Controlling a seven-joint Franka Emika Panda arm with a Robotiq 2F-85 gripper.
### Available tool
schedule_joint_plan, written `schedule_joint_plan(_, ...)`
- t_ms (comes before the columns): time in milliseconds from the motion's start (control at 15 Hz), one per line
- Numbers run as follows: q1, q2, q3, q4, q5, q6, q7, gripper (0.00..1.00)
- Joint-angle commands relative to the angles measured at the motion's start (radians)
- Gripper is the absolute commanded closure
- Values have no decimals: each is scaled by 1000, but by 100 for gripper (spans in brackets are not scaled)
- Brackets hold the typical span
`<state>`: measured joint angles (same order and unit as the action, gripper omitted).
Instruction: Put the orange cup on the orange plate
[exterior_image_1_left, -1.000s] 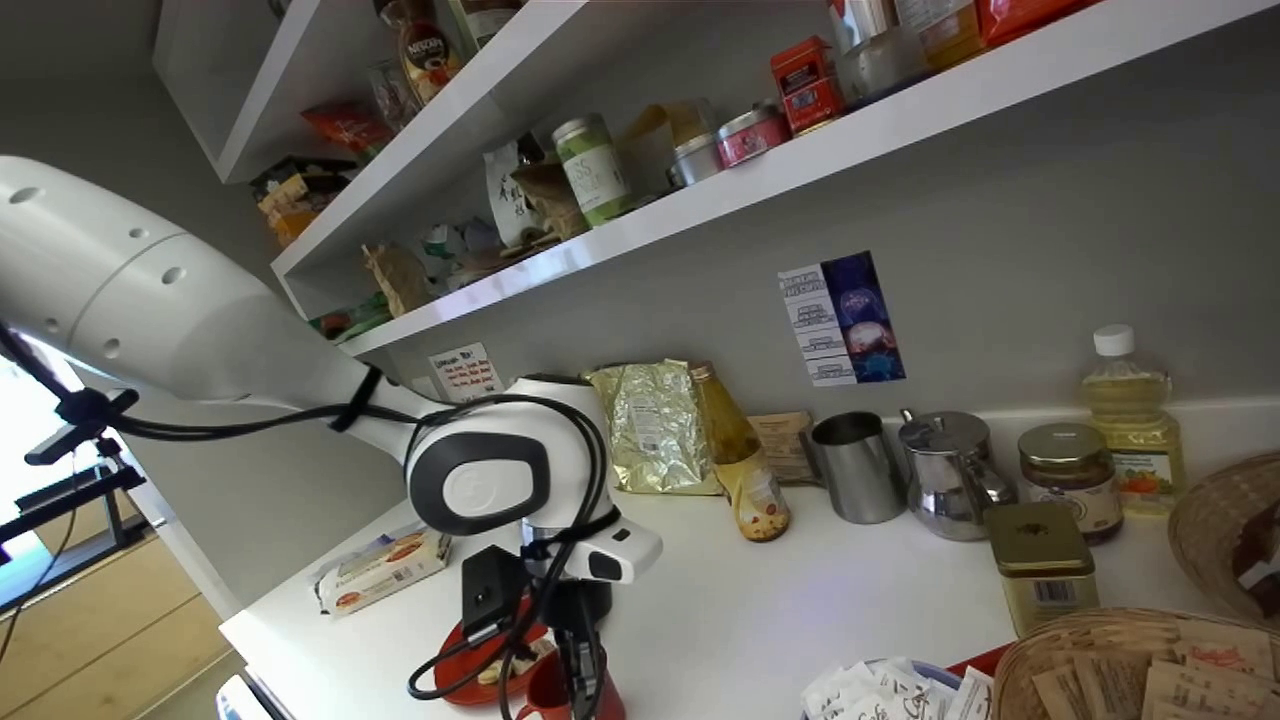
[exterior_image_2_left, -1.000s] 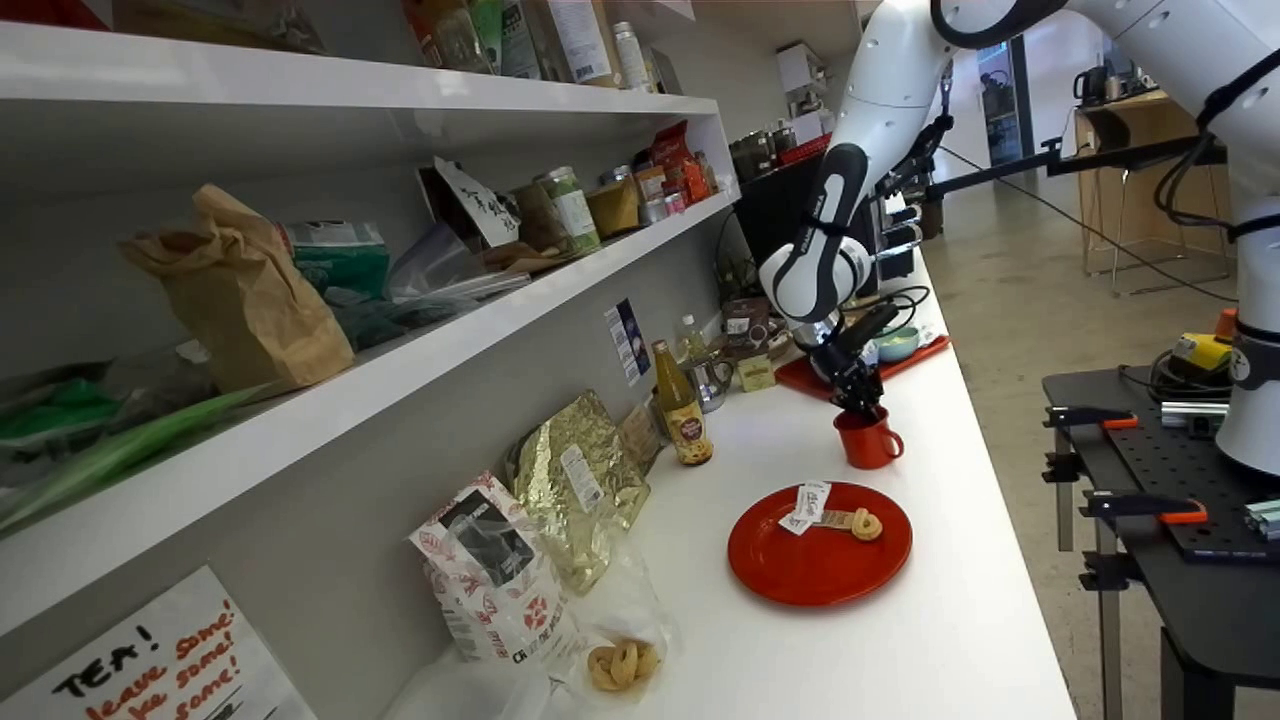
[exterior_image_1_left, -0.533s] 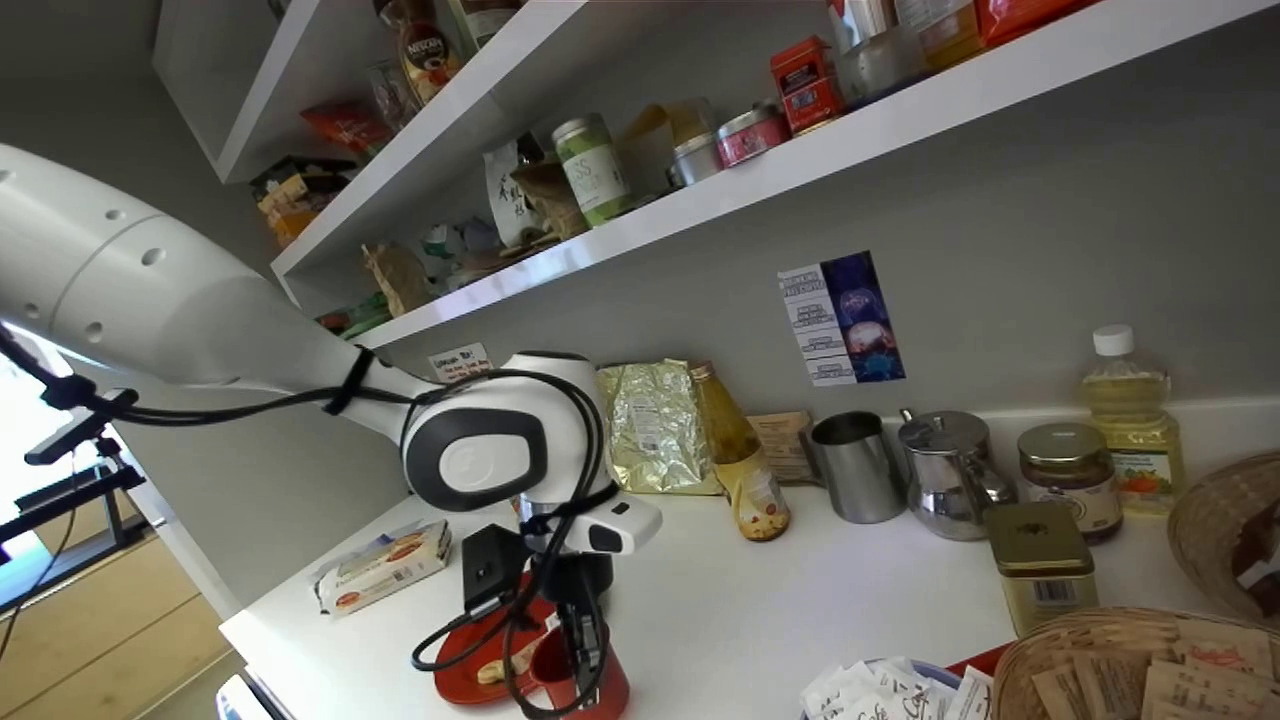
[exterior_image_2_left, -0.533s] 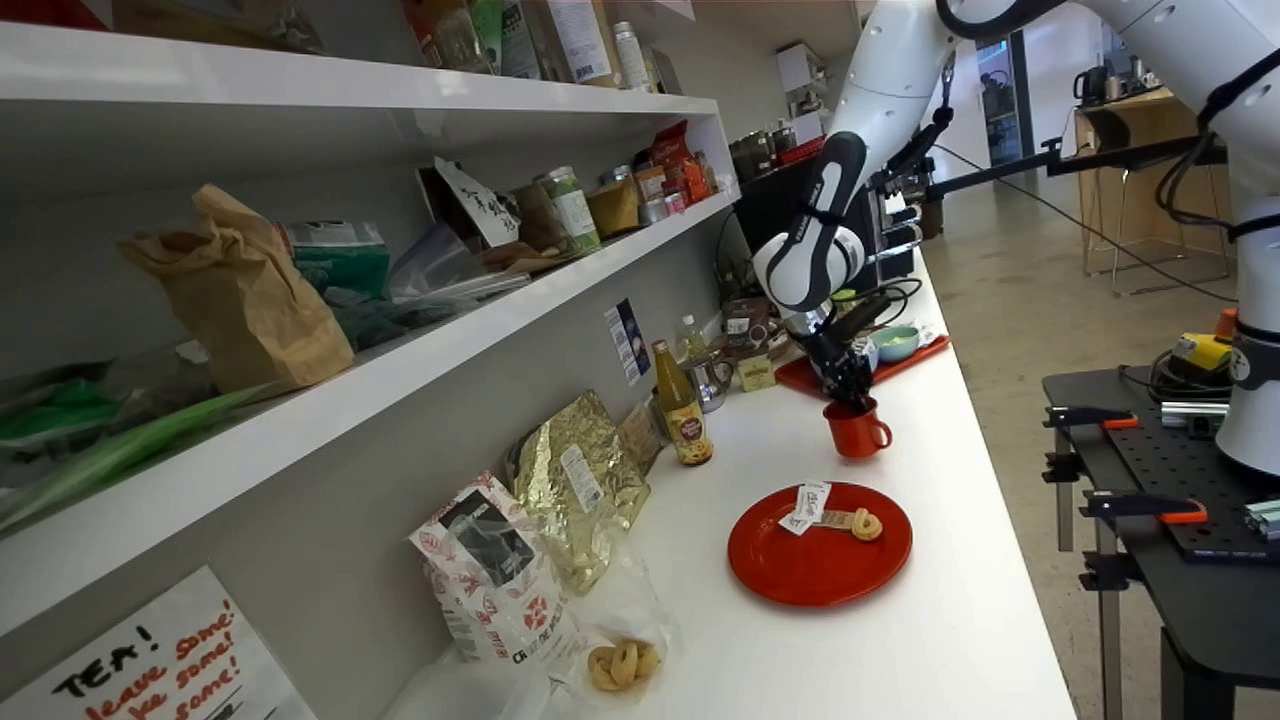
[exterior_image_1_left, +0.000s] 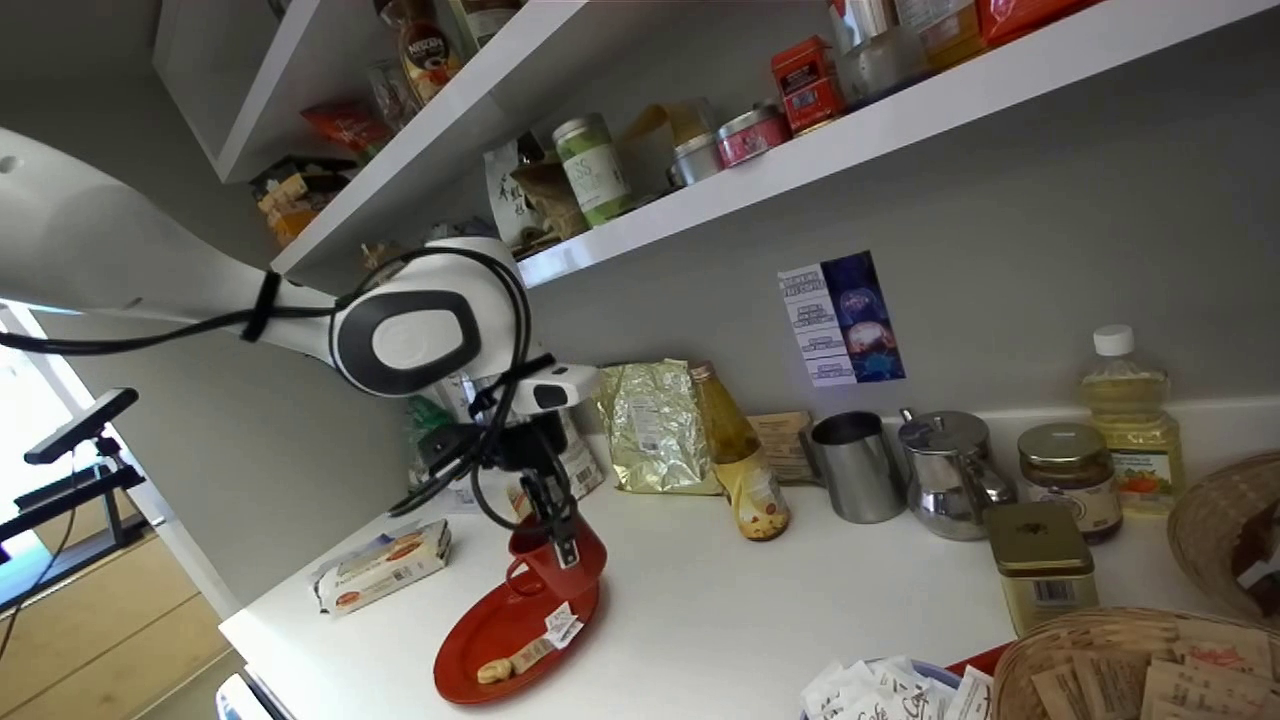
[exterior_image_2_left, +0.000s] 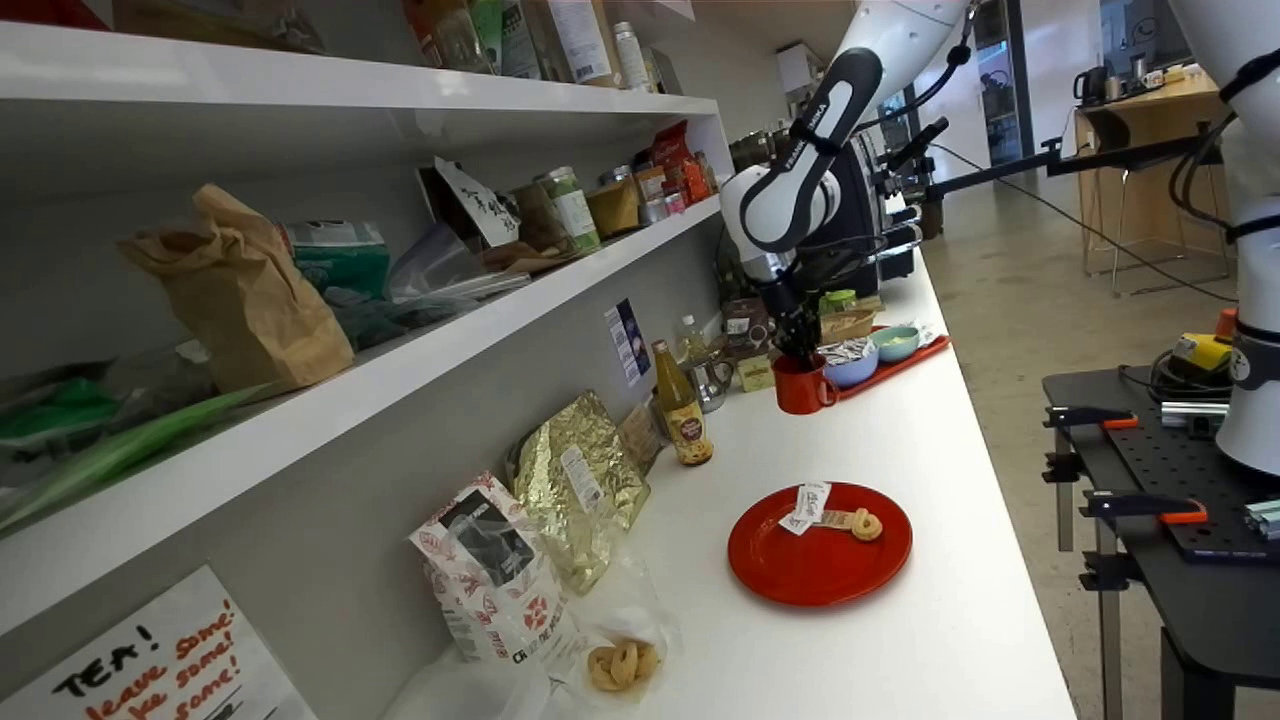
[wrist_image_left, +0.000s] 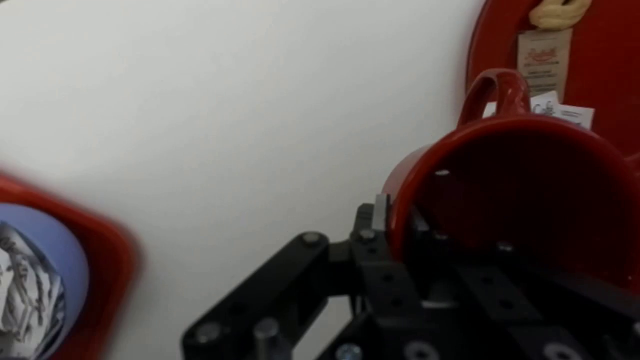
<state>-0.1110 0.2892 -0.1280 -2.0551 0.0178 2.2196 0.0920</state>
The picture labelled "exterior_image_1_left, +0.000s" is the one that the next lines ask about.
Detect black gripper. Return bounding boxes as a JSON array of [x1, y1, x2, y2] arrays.
[[493, 399, 590, 567]]

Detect orange cup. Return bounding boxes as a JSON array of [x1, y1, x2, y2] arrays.
[[502, 514, 614, 610]]

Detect orange plate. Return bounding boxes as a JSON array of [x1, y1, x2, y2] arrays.
[[428, 563, 607, 712]]

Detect steel cup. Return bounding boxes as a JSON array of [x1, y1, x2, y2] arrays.
[[809, 410, 912, 528]]

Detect white tea bag packet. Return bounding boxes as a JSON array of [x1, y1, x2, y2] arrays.
[[540, 600, 591, 652]]

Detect gold foil bag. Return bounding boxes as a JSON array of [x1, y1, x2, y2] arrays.
[[591, 357, 713, 502]]

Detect small tan cookie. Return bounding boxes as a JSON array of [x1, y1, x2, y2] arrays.
[[474, 637, 557, 690]]

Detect white cookie package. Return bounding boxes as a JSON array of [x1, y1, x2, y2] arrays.
[[310, 518, 458, 620]]

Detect yellow labelled oil bottle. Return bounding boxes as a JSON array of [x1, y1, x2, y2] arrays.
[[691, 364, 796, 543]]

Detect brown cardboard box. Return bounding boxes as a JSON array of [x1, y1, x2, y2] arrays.
[[746, 410, 821, 488]]

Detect white black printed package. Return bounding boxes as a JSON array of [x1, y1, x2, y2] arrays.
[[479, 131, 571, 258]]

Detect white tea packets pile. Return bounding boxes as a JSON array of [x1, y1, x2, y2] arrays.
[[796, 652, 999, 720]]

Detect steel lidded pot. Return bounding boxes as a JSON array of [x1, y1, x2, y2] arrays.
[[892, 403, 1021, 543]]

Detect yellow snack packets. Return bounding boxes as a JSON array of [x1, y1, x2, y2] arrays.
[[252, 158, 355, 246]]

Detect pink round tin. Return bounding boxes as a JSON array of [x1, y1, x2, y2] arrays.
[[713, 103, 793, 173]]

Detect orange snack packet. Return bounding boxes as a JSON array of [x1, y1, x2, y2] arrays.
[[296, 98, 397, 166]]

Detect red tray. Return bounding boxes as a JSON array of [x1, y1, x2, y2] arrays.
[[944, 641, 1016, 681]]

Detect gold square tin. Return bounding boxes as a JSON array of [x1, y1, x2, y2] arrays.
[[981, 495, 1100, 637]]

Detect red box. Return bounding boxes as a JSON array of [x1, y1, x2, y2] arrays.
[[767, 36, 850, 136]]

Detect glass jar brown contents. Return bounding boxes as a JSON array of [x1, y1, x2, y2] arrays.
[[1014, 419, 1129, 549]]

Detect large glass jar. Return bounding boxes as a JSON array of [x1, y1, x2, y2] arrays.
[[827, 0, 924, 112]]

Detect clear oil bottle white cap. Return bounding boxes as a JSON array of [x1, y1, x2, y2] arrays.
[[1075, 321, 1187, 518]]

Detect wicker basket with packets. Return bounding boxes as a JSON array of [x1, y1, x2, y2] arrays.
[[991, 605, 1280, 720]]

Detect orange carton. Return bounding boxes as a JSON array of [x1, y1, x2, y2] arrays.
[[972, 0, 1096, 54]]

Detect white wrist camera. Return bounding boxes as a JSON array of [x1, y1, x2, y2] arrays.
[[511, 361, 599, 418]]

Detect blue white wall card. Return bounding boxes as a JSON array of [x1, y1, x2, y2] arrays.
[[772, 248, 909, 391]]

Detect white wall shelf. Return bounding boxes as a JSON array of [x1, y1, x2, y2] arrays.
[[154, 0, 1280, 297]]

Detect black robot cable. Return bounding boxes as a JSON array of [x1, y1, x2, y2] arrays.
[[0, 246, 565, 534]]

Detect black camera on stand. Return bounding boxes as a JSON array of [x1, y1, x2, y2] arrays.
[[0, 386, 158, 616]]

